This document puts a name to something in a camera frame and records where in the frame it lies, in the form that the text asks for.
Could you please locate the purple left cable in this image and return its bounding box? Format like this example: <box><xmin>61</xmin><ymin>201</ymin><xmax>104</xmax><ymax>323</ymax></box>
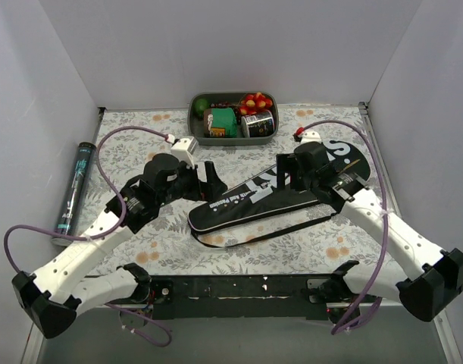
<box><xmin>3</xmin><ymin>127</ymin><xmax>177</xmax><ymax>274</ymax></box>

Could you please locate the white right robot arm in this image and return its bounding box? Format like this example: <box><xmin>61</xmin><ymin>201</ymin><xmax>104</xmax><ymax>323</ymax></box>
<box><xmin>276</xmin><ymin>142</ymin><xmax>463</xmax><ymax>322</ymax></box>

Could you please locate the green wrapped box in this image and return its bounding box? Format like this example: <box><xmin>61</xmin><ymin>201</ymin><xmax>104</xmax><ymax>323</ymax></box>
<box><xmin>203</xmin><ymin>108</ymin><xmax>238</xmax><ymax>138</ymax></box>

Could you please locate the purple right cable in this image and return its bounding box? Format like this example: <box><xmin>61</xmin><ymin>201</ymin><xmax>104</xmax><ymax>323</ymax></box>
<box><xmin>299</xmin><ymin>120</ymin><xmax>391</xmax><ymax>335</ymax></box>

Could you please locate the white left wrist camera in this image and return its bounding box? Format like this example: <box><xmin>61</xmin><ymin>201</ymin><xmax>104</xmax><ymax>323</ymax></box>
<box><xmin>170</xmin><ymin>136</ymin><xmax>199</xmax><ymax>169</ymax></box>

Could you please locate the floral table mat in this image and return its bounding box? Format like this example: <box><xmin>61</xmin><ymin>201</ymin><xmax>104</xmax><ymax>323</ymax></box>
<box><xmin>78</xmin><ymin>106</ymin><xmax>380</xmax><ymax>275</ymax></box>

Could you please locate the black printed can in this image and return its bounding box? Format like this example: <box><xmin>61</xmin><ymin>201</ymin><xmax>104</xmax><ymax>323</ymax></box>
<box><xmin>241</xmin><ymin>111</ymin><xmax>276</xmax><ymax>138</ymax></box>

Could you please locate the purple cable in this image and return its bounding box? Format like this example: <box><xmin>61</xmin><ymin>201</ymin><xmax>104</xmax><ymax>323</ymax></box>
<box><xmin>299</xmin><ymin>120</ymin><xmax>391</xmax><ymax>335</ymax></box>
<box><xmin>3</xmin><ymin>127</ymin><xmax>177</xmax><ymax>274</ymax></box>

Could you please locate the red yellow fruit bunch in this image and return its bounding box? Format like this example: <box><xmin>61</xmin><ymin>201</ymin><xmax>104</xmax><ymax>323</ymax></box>
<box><xmin>238</xmin><ymin>92</ymin><xmax>274</xmax><ymax>116</ymax></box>

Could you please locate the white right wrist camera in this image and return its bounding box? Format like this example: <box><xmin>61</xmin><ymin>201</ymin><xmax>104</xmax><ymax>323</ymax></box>
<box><xmin>293</xmin><ymin>127</ymin><xmax>322</xmax><ymax>145</ymax></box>

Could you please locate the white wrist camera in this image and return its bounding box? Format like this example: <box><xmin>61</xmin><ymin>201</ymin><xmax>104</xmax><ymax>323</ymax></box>
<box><xmin>170</xmin><ymin>136</ymin><xmax>199</xmax><ymax>169</ymax></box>
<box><xmin>293</xmin><ymin>127</ymin><xmax>322</xmax><ymax>145</ymax></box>

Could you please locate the black shuttlecock tube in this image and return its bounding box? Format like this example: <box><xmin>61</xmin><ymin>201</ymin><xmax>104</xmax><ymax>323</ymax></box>
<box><xmin>54</xmin><ymin>142</ymin><xmax>96</xmax><ymax>236</ymax></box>

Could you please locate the dark grape bunch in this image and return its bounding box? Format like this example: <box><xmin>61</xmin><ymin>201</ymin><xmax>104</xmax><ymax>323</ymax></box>
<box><xmin>210</xmin><ymin>102</ymin><xmax>241</xmax><ymax>124</ymax></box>

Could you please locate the green lime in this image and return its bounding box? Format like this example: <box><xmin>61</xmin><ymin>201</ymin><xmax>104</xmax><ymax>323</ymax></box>
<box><xmin>193</xmin><ymin>98</ymin><xmax>210</xmax><ymax>118</ymax></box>

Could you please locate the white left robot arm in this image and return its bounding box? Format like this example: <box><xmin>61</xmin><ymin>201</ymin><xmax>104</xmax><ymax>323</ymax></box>
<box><xmin>11</xmin><ymin>153</ymin><xmax>227</xmax><ymax>339</ymax></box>

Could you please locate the black sport racket bag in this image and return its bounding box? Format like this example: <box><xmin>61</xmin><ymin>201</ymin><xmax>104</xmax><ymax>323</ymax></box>
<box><xmin>188</xmin><ymin>140</ymin><xmax>371</xmax><ymax>249</ymax></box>

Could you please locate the black base bar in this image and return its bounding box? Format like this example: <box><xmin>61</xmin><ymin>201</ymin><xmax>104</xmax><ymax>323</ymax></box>
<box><xmin>106</xmin><ymin>273</ymin><xmax>380</xmax><ymax>322</ymax></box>

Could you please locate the grey plastic tray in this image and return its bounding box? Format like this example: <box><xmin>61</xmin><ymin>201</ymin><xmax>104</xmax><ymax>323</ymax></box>
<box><xmin>187</xmin><ymin>91</ymin><xmax>279</xmax><ymax>146</ymax></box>

